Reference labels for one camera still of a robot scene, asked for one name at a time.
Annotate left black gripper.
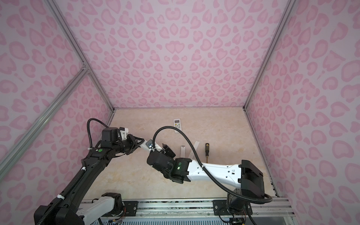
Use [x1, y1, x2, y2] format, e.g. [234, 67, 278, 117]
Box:
[113, 133, 144, 155]

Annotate slim white remote control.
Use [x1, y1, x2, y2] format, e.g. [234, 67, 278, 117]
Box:
[181, 145, 186, 158]

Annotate white remote angled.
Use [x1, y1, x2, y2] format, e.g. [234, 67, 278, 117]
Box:
[140, 140, 163, 153]

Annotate black handled screwdriver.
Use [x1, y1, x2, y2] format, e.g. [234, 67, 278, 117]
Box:
[205, 143, 210, 163]

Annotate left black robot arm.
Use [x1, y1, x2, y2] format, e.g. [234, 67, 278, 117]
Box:
[34, 127, 145, 225]

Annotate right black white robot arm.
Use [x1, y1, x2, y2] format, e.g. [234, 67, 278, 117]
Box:
[141, 142, 272, 204]

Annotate white remote centre back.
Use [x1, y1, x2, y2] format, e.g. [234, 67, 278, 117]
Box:
[173, 119, 182, 130]

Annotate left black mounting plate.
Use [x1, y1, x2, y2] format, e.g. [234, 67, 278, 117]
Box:
[110, 201, 138, 217]

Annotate black mounting plate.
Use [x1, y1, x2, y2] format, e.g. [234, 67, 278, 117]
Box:
[212, 200, 253, 216]
[110, 201, 138, 217]

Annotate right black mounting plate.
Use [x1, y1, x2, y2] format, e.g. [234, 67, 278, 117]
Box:
[212, 200, 253, 216]

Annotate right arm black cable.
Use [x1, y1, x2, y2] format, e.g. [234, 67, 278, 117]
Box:
[151, 126, 273, 204]

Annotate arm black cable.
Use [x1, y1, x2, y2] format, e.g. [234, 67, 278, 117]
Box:
[151, 126, 273, 204]
[86, 118, 109, 148]

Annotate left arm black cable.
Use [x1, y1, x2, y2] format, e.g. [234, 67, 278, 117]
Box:
[86, 118, 109, 148]

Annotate aluminium diagonal frame bar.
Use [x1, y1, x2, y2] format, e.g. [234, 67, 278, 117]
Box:
[1, 67, 89, 181]

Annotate aluminium front rail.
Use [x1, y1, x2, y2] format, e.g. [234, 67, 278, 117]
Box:
[53, 198, 297, 225]

